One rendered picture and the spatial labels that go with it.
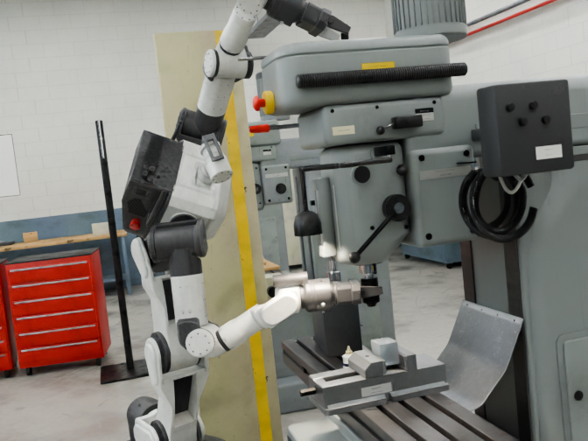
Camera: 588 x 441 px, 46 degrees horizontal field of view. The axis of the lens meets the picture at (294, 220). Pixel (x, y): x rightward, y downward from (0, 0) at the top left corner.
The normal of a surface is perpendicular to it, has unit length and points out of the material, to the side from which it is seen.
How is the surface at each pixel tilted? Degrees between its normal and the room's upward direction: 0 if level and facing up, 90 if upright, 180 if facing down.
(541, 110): 90
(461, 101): 90
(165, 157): 58
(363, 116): 90
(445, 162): 90
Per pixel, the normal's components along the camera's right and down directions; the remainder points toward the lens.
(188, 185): 0.42, -0.52
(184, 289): -0.11, 0.01
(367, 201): 0.27, 0.05
